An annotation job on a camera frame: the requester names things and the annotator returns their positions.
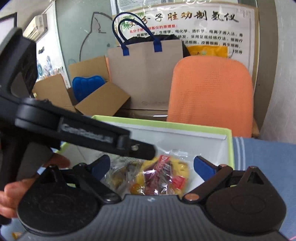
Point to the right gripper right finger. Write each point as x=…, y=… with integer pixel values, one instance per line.
x=224, y=185

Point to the green storage box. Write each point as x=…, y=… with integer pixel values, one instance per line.
x=181, y=141

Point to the chinese text poster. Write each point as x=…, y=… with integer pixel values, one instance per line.
x=210, y=23

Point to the open cardboard box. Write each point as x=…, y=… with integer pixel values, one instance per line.
x=92, y=92

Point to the yellow red snack bag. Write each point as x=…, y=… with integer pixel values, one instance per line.
x=164, y=175

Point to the silver snack packet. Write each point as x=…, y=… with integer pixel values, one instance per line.
x=122, y=174

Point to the yellow plastic bag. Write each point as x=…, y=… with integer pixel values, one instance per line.
x=206, y=50

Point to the beige paper bag blue handles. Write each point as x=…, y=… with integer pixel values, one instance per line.
x=143, y=67

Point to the white air conditioner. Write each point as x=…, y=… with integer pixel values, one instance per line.
x=36, y=28

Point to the person's left hand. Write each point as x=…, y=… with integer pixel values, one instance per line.
x=13, y=192

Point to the orange mesh chair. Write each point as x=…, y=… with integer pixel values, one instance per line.
x=212, y=91

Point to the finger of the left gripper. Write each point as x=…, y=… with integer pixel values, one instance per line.
x=132, y=148

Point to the blue plastic cushion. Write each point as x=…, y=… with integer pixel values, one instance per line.
x=84, y=86

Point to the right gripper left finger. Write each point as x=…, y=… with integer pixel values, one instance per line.
x=82, y=184

